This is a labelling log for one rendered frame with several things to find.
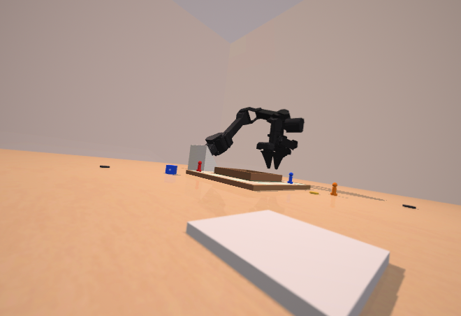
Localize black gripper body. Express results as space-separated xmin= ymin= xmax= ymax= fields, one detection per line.
xmin=256 ymin=131 xmax=291 ymax=155

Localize blue die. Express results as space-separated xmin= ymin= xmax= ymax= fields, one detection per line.
xmin=166 ymin=165 xmax=177 ymax=175

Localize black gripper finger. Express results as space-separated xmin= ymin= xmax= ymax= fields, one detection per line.
xmin=261 ymin=151 xmax=276 ymax=168
xmin=273 ymin=154 xmax=287 ymax=169

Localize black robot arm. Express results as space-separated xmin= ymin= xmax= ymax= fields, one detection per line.
xmin=205 ymin=107 xmax=304 ymax=156

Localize orange pawn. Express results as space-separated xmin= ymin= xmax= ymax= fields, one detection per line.
xmin=330 ymin=182 xmax=337 ymax=196

